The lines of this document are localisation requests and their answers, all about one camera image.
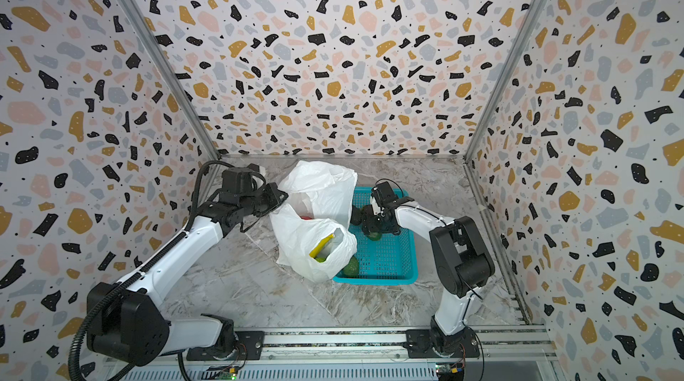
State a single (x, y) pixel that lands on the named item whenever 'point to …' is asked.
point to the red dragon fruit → (305, 217)
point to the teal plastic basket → (390, 261)
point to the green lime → (375, 236)
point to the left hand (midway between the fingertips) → (288, 189)
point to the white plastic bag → (319, 201)
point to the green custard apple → (321, 259)
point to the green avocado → (351, 270)
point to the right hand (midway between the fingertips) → (367, 221)
